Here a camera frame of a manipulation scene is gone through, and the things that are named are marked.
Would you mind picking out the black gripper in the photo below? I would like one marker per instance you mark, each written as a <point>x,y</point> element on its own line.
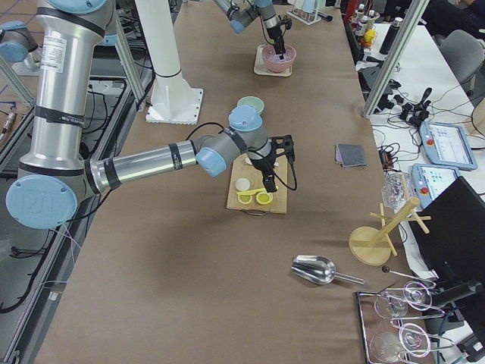
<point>274,35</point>
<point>262,164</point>

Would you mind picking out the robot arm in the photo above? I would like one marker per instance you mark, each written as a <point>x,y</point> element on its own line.
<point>53,179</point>
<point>241,18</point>

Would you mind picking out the pink bowl of ice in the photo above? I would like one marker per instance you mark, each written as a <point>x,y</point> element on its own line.
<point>278,63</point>

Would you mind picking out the mint green bowl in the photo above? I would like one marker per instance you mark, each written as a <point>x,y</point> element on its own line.
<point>253,101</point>

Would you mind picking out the metal ice scoop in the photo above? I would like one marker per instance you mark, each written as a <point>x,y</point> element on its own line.
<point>320,270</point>

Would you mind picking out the yellow plastic knife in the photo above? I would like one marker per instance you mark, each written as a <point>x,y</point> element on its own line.
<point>253,192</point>

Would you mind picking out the upper lemon slice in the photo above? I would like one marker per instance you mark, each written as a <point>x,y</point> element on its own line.
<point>264,198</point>

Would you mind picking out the lemon slice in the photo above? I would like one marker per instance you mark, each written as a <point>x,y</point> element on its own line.
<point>244,199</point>
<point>264,198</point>

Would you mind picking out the white steamed bun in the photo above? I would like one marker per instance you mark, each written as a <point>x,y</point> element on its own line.
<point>242,184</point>

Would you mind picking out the beige serving tray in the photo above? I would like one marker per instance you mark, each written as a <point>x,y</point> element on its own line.
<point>260,68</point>

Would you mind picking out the bamboo cutting board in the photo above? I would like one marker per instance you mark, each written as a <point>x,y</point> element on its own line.
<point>241,169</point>

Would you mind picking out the lower lemon slice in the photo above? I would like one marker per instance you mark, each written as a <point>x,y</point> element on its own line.
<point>244,199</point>

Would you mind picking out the folded grey cloth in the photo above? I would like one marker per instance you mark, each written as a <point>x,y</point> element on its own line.
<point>349,155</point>

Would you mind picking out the black bottle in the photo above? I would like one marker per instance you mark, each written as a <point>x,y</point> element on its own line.
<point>390,36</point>

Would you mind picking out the wooden mug tree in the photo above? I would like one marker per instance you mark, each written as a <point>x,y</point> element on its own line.
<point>374,247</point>

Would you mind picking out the lower teach pendant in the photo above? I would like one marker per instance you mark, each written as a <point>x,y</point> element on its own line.
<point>429,181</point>

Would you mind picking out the teach pendant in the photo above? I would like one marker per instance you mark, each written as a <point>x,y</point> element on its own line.
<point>429,181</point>
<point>447,144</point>

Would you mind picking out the upper teach pendant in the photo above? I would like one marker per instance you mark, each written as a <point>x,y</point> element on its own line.
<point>447,144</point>

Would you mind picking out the black monitor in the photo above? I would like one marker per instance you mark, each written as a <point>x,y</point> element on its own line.
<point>454,247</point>

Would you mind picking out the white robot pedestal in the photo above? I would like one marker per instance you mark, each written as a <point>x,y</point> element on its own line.
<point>172,100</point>

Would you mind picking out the aluminium frame post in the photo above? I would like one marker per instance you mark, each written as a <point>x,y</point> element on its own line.
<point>403,36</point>

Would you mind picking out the wire glass rack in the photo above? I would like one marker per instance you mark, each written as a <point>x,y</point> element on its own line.
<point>392,324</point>

